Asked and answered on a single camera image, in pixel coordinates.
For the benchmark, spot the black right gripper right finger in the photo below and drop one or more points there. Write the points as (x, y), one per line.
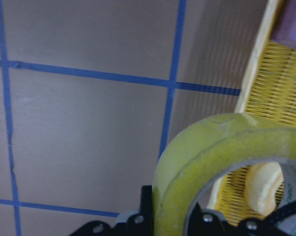
(208, 223)

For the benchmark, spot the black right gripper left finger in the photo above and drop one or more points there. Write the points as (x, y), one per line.
(131, 223)

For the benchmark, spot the yellow tape roll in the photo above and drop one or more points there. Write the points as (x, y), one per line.
(206, 151)

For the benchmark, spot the yellow plastic basket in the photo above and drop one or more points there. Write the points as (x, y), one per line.
(270, 92)

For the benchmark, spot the purple foam block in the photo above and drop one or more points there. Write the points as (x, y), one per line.
(284, 30)

